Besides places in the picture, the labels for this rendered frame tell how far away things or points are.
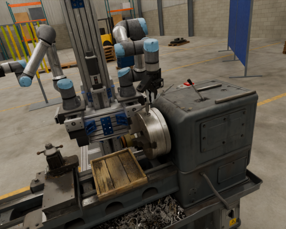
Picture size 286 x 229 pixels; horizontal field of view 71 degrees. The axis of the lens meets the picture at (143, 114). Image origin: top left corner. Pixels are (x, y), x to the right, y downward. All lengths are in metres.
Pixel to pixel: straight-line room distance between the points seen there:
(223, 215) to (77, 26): 1.85
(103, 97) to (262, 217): 1.81
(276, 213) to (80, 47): 2.29
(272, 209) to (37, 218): 1.98
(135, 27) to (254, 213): 1.93
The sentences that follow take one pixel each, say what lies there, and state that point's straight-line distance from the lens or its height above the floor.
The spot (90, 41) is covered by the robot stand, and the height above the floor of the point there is 1.64.
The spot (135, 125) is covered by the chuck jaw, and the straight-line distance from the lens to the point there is 1.27.
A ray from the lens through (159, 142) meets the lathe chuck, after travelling 1.17.
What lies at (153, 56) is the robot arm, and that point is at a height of 1.58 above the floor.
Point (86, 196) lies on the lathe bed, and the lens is 1.33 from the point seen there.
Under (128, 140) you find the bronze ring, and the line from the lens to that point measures 1.23.
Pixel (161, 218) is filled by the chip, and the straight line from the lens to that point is 1.46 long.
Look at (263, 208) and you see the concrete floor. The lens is 2.37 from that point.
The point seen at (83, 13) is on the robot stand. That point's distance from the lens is 1.83.
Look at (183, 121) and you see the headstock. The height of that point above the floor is 1.23.
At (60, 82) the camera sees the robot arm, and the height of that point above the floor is 1.39.
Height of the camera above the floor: 1.75
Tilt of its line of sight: 25 degrees down
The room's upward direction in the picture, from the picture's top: 8 degrees counter-clockwise
